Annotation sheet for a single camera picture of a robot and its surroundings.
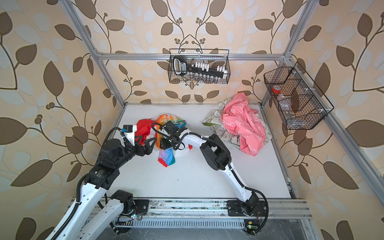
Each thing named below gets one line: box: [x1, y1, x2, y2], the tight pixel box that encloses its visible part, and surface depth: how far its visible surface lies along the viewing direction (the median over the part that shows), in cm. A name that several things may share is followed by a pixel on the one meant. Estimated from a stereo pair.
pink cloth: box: [221, 92, 266, 157], surface depth 94 cm
